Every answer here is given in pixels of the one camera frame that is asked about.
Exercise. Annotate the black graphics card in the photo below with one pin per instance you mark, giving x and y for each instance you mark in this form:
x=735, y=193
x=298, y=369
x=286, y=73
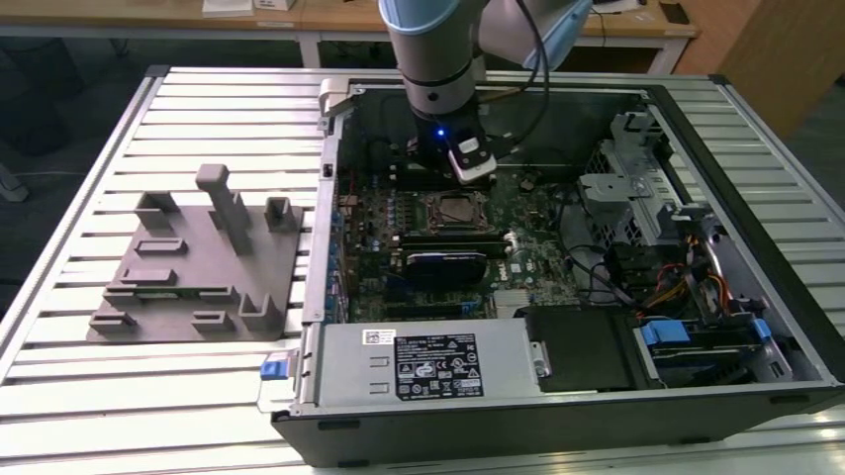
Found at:
x=447, y=269

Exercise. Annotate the black PC case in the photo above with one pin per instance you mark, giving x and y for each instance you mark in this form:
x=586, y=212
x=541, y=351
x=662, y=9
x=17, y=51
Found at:
x=462, y=440

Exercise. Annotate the silver disk bay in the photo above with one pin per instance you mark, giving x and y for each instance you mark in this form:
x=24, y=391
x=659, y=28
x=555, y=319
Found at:
x=780, y=366

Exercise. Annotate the blue plastic clip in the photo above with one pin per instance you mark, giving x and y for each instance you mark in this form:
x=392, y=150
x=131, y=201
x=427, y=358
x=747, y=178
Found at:
x=762, y=336

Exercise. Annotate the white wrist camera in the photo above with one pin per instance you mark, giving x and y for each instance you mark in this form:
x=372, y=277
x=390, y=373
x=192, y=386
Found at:
x=475, y=165

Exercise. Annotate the blue case latch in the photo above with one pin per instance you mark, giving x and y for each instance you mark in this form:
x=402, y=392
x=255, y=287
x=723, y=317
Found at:
x=272, y=371

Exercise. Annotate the silver heatsink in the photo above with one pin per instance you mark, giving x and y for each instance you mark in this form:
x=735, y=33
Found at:
x=514, y=302

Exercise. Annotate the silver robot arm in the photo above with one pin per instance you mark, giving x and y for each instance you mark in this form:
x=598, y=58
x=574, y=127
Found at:
x=435, y=49

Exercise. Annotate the wooden cabinet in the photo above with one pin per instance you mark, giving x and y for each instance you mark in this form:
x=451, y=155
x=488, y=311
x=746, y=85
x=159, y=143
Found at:
x=778, y=49

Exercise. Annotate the green motherboard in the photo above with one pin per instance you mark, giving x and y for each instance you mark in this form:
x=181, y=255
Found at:
x=543, y=257

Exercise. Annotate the grey metal foot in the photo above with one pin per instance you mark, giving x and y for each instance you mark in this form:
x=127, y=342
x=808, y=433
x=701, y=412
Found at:
x=9, y=183

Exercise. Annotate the hard disk in blue carrier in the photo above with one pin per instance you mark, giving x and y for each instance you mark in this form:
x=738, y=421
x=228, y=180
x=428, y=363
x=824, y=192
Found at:
x=667, y=336

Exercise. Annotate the silver power supply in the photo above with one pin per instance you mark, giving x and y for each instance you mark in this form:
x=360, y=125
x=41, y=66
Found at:
x=352, y=366

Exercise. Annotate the small white box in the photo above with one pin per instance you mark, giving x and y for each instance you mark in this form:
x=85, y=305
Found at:
x=274, y=4

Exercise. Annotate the black office chair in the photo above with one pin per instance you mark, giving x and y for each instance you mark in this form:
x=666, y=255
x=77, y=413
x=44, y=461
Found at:
x=39, y=99

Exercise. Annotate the silver CPU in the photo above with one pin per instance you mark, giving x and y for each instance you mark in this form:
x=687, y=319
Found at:
x=459, y=209

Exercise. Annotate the black phone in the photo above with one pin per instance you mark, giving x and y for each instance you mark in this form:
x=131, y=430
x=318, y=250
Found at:
x=674, y=13

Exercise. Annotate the black plastic shroud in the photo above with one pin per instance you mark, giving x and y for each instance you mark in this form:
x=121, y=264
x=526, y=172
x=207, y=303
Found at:
x=582, y=346

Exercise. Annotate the grey parts rack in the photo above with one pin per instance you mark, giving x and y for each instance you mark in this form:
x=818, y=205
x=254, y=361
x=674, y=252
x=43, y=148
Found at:
x=197, y=307

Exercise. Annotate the silver drive cage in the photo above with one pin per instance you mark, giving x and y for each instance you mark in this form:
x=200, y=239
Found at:
x=615, y=190

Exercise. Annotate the wooden desk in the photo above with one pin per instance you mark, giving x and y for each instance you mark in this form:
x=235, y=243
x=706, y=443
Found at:
x=132, y=20

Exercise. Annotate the green RAM stick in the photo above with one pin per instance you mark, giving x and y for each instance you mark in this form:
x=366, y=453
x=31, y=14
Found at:
x=164, y=295

